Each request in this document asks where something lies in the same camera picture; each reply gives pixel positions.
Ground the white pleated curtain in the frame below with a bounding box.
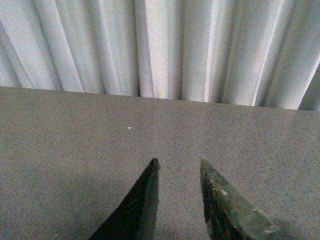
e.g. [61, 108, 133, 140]
[0, 0, 320, 111]

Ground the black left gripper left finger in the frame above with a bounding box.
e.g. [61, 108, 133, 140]
[90, 158, 160, 240]

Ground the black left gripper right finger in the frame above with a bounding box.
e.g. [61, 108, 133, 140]
[200, 159, 280, 240]

